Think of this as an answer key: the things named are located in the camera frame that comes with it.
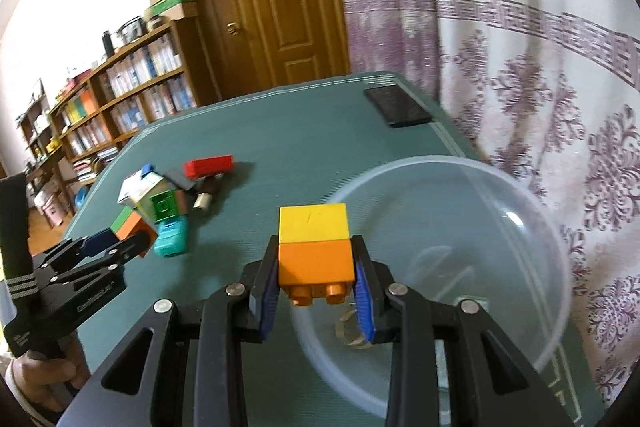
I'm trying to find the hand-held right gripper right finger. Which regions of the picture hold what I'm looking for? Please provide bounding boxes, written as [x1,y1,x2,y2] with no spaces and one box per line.
[351,235,573,427]

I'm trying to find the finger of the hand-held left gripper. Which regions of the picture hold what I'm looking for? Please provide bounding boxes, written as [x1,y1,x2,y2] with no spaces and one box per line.
[32,228,121,273]
[47,229,159,295]

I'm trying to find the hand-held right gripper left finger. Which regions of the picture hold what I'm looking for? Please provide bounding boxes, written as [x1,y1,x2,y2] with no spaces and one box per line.
[56,234,282,427]

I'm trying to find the green and orange block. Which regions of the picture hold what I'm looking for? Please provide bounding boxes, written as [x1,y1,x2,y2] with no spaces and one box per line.
[110,208,158,258]

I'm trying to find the teal block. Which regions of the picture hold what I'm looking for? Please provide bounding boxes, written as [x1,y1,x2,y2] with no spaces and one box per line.
[153,217,190,258]

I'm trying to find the white carton box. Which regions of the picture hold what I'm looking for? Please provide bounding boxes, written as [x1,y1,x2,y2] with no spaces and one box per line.
[118,172,166,208]

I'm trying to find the green and pink block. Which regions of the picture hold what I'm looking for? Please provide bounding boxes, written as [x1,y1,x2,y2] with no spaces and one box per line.
[152,189,192,224]

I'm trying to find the yellow and orange block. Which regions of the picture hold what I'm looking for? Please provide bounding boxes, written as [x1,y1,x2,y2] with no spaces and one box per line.
[277,203,357,308]

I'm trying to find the dark grey block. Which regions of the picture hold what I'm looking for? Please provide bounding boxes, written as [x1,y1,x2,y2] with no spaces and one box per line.
[167,169,201,192]

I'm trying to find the brown and gold lipstick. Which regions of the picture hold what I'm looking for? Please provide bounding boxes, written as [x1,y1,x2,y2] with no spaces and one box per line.
[194,177,223,214]

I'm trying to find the red block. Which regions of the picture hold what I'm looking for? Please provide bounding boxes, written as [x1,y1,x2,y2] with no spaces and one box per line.
[183,155,236,180]

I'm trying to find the clear plastic bowl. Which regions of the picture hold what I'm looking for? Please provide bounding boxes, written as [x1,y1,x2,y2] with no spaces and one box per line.
[291,155,574,415]

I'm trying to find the green covered desktop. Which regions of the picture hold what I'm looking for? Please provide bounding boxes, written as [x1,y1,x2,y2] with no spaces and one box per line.
[60,71,608,427]

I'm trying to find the person's left hand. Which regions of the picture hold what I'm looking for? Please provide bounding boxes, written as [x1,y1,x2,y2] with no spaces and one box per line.
[5,337,93,413]

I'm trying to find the small wooden shelf unit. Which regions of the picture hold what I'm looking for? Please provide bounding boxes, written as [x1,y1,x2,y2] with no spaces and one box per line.
[15,79,68,228]

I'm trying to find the rows of shelved books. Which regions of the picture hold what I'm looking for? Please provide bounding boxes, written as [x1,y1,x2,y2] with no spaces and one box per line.
[60,34,198,178]

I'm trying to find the black smartphone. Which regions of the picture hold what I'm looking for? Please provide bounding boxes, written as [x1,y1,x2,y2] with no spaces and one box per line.
[364,85,433,128]

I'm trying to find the wooden bookshelf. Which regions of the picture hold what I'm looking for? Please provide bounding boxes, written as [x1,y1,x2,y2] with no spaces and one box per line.
[50,14,221,188]

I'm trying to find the silver metal pot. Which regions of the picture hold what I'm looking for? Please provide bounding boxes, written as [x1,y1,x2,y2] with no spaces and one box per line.
[117,18,148,45]

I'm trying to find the brown cardboard box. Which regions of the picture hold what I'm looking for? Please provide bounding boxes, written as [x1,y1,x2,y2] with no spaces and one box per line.
[145,2,199,22]

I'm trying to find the green storage box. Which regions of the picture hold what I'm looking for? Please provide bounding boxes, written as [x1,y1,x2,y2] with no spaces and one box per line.
[145,0,197,15]

